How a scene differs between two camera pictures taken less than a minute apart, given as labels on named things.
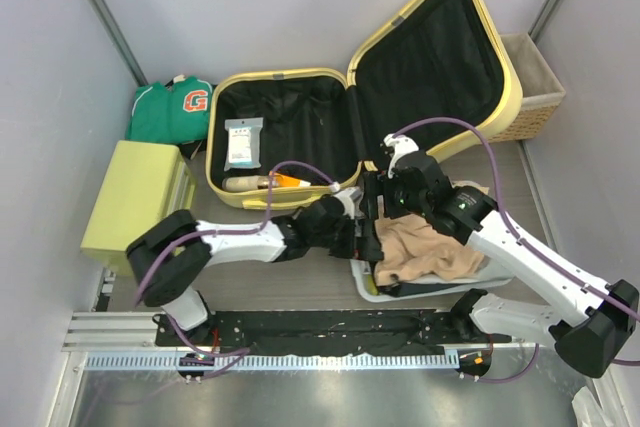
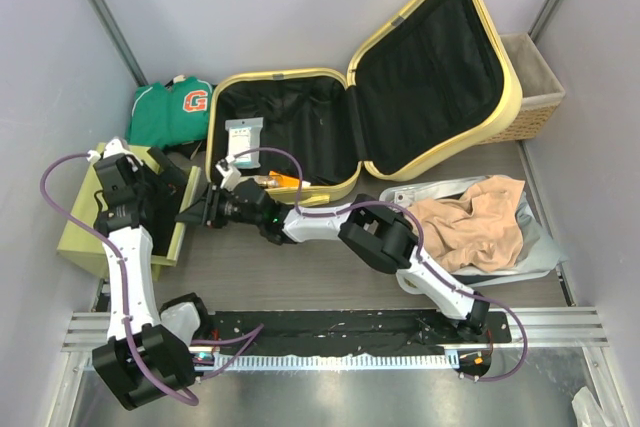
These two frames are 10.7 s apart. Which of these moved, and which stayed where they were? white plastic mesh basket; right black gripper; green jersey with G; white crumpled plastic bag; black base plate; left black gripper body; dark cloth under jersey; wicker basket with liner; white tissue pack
Moved: right black gripper; white plastic mesh basket; left black gripper body
Stayed: dark cloth under jersey; white crumpled plastic bag; green jersey with G; wicker basket with liner; white tissue pack; black base plate
